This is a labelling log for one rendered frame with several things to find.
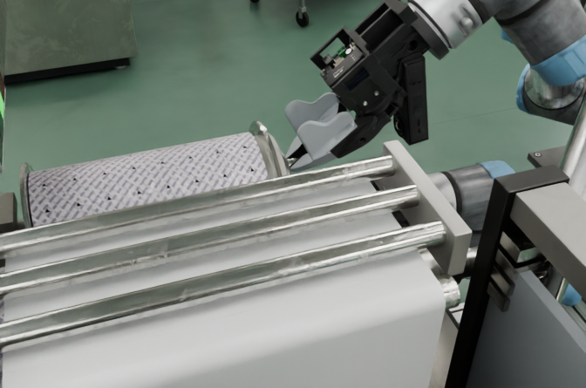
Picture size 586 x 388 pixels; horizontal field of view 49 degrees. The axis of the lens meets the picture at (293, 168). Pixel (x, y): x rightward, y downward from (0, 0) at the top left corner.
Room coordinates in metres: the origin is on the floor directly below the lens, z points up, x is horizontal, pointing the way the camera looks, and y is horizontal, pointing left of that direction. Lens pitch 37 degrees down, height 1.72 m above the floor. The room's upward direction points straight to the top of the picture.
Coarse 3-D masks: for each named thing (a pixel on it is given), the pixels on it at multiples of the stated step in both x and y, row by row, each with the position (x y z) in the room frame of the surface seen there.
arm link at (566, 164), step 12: (576, 120) 0.83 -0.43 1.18; (576, 132) 0.80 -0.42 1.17; (576, 144) 0.79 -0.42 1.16; (564, 156) 0.79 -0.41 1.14; (576, 156) 0.77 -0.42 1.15; (564, 168) 0.76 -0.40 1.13; (576, 168) 0.75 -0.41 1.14; (576, 180) 0.74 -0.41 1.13; (576, 192) 0.73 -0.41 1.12; (564, 300) 0.63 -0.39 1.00; (576, 300) 0.62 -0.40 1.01
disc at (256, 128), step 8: (256, 128) 0.60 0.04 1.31; (264, 128) 0.59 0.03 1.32; (264, 136) 0.57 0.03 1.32; (264, 144) 0.58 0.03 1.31; (272, 144) 0.56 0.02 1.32; (272, 152) 0.55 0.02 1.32; (272, 160) 0.55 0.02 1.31; (272, 168) 0.55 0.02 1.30; (280, 168) 0.54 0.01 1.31; (280, 176) 0.53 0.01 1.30
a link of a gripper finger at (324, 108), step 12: (324, 96) 0.63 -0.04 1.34; (336, 96) 0.63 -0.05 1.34; (288, 108) 0.61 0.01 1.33; (300, 108) 0.62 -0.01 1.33; (312, 108) 0.62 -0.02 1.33; (324, 108) 0.62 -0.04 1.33; (336, 108) 0.62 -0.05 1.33; (300, 120) 0.62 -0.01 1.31; (324, 120) 0.62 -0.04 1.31; (300, 144) 0.61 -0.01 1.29; (288, 156) 0.60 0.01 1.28; (300, 156) 0.60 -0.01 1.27
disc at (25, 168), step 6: (24, 162) 0.54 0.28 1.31; (24, 168) 0.52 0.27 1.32; (30, 168) 0.55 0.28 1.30; (24, 174) 0.51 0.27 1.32; (24, 180) 0.50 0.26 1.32; (24, 186) 0.49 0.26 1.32; (24, 192) 0.48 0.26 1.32; (24, 198) 0.48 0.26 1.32; (24, 204) 0.47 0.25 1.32; (24, 210) 0.46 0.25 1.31; (30, 210) 0.48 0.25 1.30; (24, 216) 0.46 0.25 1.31; (30, 216) 0.47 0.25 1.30; (24, 222) 0.46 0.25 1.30; (30, 222) 0.46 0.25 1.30
